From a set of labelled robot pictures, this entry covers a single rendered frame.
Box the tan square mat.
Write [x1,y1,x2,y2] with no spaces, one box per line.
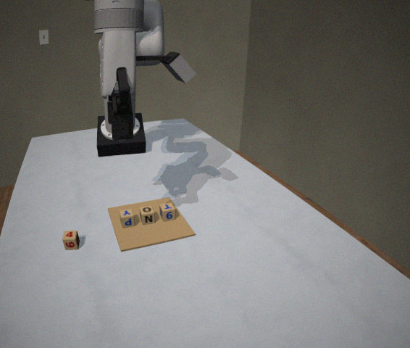
[108,197,196,252]

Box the wooden letter block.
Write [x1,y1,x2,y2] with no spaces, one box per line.
[62,231,80,250]
[139,206,155,225]
[159,203,175,221]
[120,209,135,228]

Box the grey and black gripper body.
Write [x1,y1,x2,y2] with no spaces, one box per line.
[94,28,143,99]

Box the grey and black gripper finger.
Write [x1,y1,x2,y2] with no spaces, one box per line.
[111,67,133,141]
[107,95,113,124]

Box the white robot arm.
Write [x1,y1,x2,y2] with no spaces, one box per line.
[94,0,196,140]

